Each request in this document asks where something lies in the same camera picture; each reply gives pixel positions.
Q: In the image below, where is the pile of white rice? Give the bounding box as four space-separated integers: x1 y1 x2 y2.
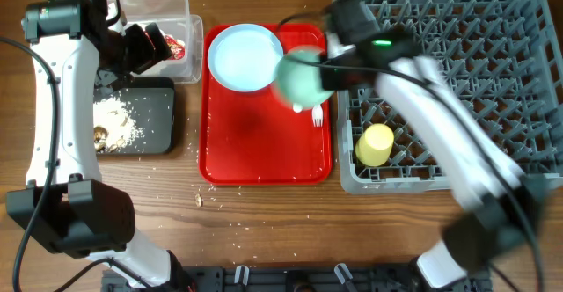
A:
93 97 144 151

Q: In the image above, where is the black plastic tray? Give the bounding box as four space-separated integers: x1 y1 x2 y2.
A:
94 77 175 155

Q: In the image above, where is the green bowl with rice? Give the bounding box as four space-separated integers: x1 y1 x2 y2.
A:
273 46 334 110

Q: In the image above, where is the white plastic spoon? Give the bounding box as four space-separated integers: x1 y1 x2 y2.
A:
293 104 303 113

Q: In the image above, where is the brown food scraps pile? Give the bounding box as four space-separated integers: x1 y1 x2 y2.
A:
93 126 128 153

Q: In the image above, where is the light blue plate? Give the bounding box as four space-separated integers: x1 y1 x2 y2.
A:
207 24 284 92

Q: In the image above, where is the white plastic fork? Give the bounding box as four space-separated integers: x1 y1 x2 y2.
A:
311 105 324 128

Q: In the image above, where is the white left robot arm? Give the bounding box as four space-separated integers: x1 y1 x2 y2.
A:
3 31 189 291

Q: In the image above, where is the grey dishwasher rack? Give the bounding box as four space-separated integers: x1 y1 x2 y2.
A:
337 0 562 194

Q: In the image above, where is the red snack wrapper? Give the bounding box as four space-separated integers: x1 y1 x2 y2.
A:
165 34 186 60

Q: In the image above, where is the brown food scrap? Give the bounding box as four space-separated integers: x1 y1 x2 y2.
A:
195 194 203 208

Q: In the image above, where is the yellow plastic cup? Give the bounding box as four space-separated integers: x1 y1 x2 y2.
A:
355 124 394 167

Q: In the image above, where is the clear plastic waste bin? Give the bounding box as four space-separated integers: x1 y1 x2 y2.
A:
107 0 203 84

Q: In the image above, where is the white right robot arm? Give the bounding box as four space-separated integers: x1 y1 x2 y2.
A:
321 49 549 291

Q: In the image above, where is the red serving tray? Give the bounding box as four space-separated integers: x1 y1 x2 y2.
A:
197 22 333 186

